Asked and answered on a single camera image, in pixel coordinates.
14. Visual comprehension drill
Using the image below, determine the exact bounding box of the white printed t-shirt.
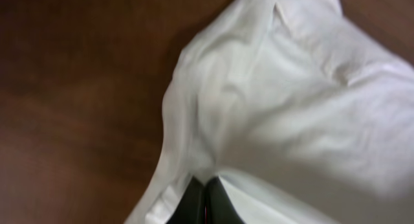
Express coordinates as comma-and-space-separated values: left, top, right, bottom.
127, 0, 413, 223

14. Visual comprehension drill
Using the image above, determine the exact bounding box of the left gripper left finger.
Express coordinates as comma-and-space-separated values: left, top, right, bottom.
166, 177, 205, 224

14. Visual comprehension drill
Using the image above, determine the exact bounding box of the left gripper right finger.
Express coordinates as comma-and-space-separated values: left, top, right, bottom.
204, 177, 244, 224

